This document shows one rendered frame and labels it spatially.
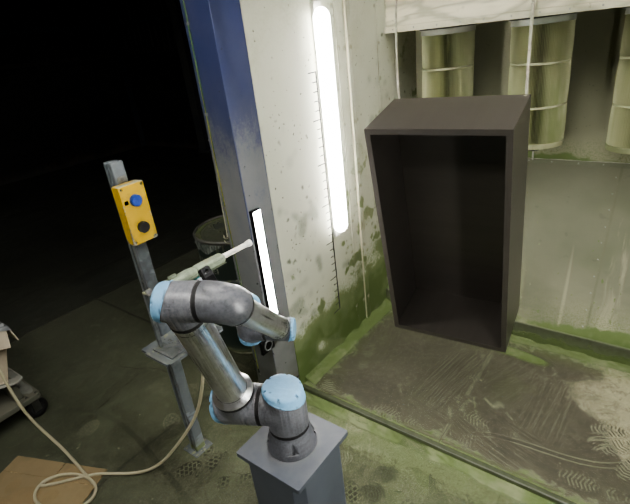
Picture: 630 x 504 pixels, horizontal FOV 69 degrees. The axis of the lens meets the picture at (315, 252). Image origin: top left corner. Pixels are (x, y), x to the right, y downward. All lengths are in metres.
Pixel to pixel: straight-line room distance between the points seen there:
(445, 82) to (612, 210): 1.30
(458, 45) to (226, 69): 1.58
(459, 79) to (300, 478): 2.50
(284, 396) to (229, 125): 1.21
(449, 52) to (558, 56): 0.62
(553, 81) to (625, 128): 0.46
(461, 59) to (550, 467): 2.33
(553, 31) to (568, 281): 1.48
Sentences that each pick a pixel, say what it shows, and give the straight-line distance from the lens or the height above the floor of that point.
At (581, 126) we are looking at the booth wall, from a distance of 3.44.
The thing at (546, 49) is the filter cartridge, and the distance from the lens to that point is 3.04.
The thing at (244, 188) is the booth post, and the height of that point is 1.39.
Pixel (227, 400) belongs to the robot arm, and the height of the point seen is 0.93.
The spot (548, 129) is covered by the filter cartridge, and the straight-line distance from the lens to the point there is 3.12.
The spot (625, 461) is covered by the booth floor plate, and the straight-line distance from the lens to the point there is 2.81.
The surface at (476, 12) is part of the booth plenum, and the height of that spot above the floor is 2.03.
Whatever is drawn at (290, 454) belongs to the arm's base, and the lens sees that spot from 1.82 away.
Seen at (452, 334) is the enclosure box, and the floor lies 0.47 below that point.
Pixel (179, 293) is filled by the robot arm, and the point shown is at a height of 1.44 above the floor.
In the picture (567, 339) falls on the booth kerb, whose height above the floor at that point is 0.13.
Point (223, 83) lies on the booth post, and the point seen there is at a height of 1.87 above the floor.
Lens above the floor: 2.02
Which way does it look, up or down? 25 degrees down
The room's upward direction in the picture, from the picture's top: 7 degrees counter-clockwise
